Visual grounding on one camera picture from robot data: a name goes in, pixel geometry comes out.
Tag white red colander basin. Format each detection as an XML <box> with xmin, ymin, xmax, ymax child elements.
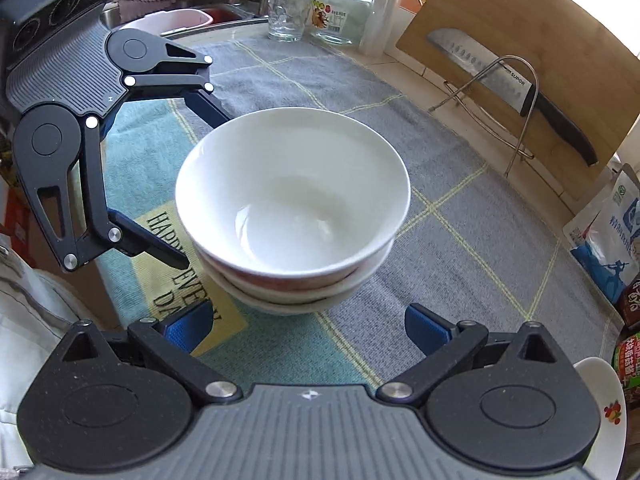
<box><xmin>124</xmin><ymin>9</ymin><xmax>214</xmax><ymax>36</ymax></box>

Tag dark vinegar bottle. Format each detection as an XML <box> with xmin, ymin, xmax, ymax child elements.
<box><xmin>616</xmin><ymin>275</ymin><xmax>640</xmax><ymax>330</ymax></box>

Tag large white bowl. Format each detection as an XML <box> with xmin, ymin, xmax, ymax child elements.
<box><xmin>194</xmin><ymin>240</ymin><xmax>394</xmax><ymax>316</ymax></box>

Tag blue white salt bag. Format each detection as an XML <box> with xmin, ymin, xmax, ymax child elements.
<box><xmin>563</xmin><ymin>164</ymin><xmax>639</xmax><ymax>304</ymax></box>

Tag bamboo cutting board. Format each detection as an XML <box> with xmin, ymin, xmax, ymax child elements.
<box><xmin>396</xmin><ymin>0</ymin><xmax>640</xmax><ymax>200</ymax></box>

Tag clear glass mug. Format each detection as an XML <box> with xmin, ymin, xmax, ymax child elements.
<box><xmin>268</xmin><ymin>0</ymin><xmax>311</xmax><ymax>42</ymax></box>

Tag wire board rack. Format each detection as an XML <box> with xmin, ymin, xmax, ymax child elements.
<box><xmin>426</xmin><ymin>54</ymin><xmax>540</xmax><ymax>179</ymax></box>

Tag green lid sauce jar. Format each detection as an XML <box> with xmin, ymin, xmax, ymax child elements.
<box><xmin>613</xmin><ymin>334</ymin><xmax>640</xmax><ymax>403</ymax></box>

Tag grey teal checked towel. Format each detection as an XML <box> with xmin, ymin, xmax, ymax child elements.
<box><xmin>97</xmin><ymin>39</ymin><xmax>623</xmax><ymax>388</ymax></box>

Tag pink white dishcloth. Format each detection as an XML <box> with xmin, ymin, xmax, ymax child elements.
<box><xmin>116</xmin><ymin>0</ymin><xmax>190</xmax><ymax>23</ymax></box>

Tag white bowl purple flowers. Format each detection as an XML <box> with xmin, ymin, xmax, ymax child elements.
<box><xmin>175</xmin><ymin>107</ymin><xmax>411</xmax><ymax>273</ymax></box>

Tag glass jar green lid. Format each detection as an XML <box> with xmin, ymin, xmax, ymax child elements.
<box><xmin>310</xmin><ymin>0</ymin><xmax>373</xmax><ymax>47</ymax></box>

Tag white bowl pink flowers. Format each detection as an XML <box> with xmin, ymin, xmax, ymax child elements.
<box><xmin>193</xmin><ymin>240</ymin><xmax>394</xmax><ymax>299</ymax></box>

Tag santoku kitchen knife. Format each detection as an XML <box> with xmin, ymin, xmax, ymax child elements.
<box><xmin>426</xmin><ymin>28</ymin><xmax>599</xmax><ymax>167</ymax></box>

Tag stained white fruit plate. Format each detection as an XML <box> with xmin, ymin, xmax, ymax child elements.
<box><xmin>574</xmin><ymin>356</ymin><xmax>627</xmax><ymax>480</ymax></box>

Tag steel sink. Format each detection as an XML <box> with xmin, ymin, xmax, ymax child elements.
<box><xmin>101</xmin><ymin>0</ymin><xmax>267</xmax><ymax>38</ymax></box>

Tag tall plastic wrap roll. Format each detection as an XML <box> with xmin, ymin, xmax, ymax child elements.
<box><xmin>359</xmin><ymin>0</ymin><xmax>398</xmax><ymax>58</ymax></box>

